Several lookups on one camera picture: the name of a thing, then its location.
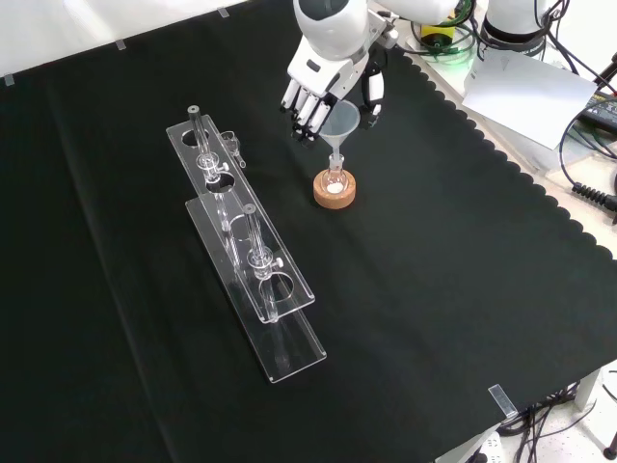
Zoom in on small glass round-bottom flask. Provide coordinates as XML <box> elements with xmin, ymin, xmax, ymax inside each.
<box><xmin>323</xmin><ymin>153</ymin><xmax>349</xmax><ymax>196</ymax></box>

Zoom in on black bench cloth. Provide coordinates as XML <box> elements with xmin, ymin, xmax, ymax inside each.
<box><xmin>0</xmin><ymin>0</ymin><xmax>617</xmax><ymax>463</ymax></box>

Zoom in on white power strip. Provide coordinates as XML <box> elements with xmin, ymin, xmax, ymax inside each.
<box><xmin>474</xmin><ymin>430</ymin><xmax>505</xmax><ymax>463</ymax></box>

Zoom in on green base cable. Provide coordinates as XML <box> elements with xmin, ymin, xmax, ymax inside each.
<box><xmin>423</xmin><ymin>0</ymin><xmax>479</xmax><ymax>65</ymax></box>

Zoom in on pale board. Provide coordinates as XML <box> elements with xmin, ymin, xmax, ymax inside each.
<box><xmin>461</xmin><ymin>47</ymin><xmax>600</xmax><ymax>151</ymax></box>

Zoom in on clear plastic funnel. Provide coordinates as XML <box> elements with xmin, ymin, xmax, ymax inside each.
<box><xmin>319</xmin><ymin>99</ymin><xmax>362</xmax><ymax>168</ymax></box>

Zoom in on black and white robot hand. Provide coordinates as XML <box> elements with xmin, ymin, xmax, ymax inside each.
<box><xmin>281</xmin><ymin>36</ymin><xmax>388</xmax><ymax>147</ymax></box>

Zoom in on brown cork ring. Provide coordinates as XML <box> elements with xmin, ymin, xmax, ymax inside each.
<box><xmin>312</xmin><ymin>168</ymin><xmax>361</xmax><ymax>210</ymax></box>

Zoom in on black tripod leg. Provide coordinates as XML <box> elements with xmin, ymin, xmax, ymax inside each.
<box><xmin>591</xmin><ymin>50</ymin><xmax>617</xmax><ymax>97</ymax></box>

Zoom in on black power adapter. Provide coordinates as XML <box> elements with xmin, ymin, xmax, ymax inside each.
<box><xmin>580</xmin><ymin>94</ymin><xmax>617</xmax><ymax>129</ymax></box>

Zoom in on black cable with ribbed end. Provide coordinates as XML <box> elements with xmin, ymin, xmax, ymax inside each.
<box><xmin>557</xmin><ymin>98</ymin><xmax>617</xmax><ymax>214</ymax></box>

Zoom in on clear acrylic funnel stand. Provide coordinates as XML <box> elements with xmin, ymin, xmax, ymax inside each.
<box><xmin>165</xmin><ymin>104</ymin><xmax>328</xmax><ymax>385</ymax></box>

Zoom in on yellow stop button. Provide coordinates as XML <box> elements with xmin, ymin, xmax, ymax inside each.
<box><xmin>419</xmin><ymin>18</ymin><xmax>457</xmax><ymax>50</ymax></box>

